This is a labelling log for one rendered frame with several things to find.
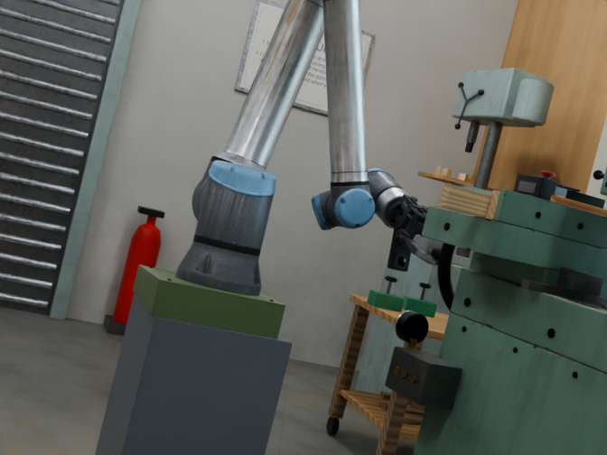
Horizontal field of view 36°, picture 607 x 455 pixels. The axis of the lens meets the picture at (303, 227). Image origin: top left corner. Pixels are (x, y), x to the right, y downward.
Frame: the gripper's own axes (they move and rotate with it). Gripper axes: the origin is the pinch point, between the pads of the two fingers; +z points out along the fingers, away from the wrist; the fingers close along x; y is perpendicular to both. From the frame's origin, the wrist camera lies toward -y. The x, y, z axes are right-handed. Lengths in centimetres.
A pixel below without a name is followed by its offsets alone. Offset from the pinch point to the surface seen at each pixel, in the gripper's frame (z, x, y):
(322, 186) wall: -239, 104, -76
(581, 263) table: 39.1, -1.4, 23.5
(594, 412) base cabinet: 66, -11, 10
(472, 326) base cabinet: 32.7, -10.9, 3.6
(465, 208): 34, -26, 26
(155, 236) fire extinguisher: -222, 23, -115
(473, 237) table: 34.1, -21.8, 21.3
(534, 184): 15.5, 1.1, 28.3
